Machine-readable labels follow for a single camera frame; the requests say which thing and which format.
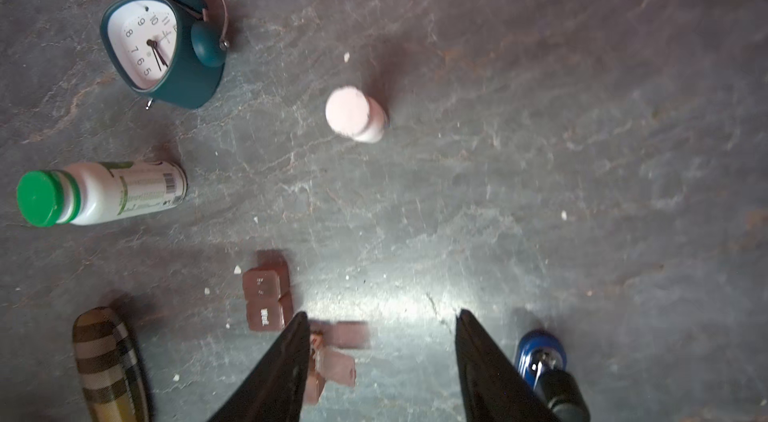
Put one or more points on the green cap white pill bottle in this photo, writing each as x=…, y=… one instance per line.
x=89, y=193

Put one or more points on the teal kitchen scale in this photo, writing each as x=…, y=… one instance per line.
x=170, y=51

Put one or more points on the plaid glasses case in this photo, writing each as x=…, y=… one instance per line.
x=109, y=368

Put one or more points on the small white pill bottle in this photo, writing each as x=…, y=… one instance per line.
x=352, y=114

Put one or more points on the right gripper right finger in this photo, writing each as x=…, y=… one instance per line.
x=491, y=387

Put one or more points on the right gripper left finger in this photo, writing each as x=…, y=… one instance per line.
x=274, y=389

